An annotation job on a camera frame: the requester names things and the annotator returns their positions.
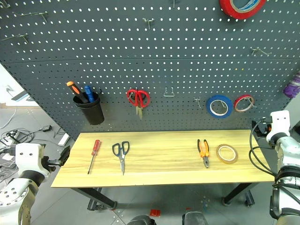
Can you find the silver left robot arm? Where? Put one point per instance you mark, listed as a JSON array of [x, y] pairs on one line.
[[14, 197]]

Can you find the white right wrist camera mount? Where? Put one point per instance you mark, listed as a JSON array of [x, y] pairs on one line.
[[279, 124]]

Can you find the small red floor object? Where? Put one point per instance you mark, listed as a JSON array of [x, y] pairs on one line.
[[155, 212]]

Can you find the dark grey metal pegboard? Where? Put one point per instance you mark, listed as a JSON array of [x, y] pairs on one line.
[[164, 58]]

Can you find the orange and black pliers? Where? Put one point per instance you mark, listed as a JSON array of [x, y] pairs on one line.
[[204, 154]]

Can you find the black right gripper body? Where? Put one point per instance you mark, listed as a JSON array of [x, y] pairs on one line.
[[262, 130]]

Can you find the white power strip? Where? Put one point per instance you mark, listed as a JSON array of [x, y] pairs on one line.
[[63, 140]]

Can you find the long metal pegboard hook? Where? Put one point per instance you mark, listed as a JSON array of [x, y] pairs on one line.
[[16, 36], [260, 51], [148, 21], [35, 14]]

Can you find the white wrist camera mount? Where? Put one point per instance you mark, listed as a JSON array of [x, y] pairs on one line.
[[279, 124], [28, 155]]

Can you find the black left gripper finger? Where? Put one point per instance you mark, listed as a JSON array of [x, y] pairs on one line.
[[65, 154], [56, 162]]

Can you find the blue tape roll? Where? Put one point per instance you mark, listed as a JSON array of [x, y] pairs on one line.
[[212, 110]]

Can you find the black plastic cup holder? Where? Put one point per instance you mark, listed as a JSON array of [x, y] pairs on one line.
[[92, 112]]

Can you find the orange and black screwdriver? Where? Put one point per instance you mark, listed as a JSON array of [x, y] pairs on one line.
[[75, 91]]

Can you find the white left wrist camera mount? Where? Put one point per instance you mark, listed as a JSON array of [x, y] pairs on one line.
[[28, 155]]

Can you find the black metal table leg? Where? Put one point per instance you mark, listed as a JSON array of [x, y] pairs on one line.
[[93, 194], [239, 192]]

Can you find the tan tape roll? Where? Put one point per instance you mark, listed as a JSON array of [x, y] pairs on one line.
[[222, 159]]

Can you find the dark rounded shape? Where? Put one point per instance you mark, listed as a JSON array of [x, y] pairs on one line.
[[194, 218], [141, 220]]

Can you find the small metal pegboard hook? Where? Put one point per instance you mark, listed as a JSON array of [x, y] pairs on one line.
[[197, 101]]

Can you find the purple folded umbrella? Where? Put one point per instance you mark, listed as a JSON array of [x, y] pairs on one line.
[[292, 87]]

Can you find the large red tape roll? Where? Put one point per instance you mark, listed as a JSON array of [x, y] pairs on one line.
[[236, 9]]

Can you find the small red tape roll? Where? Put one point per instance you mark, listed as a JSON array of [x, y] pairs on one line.
[[239, 101]]

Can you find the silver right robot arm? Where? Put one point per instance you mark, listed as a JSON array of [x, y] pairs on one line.
[[287, 168]]

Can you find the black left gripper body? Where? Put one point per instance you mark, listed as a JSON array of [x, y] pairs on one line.
[[47, 161]]

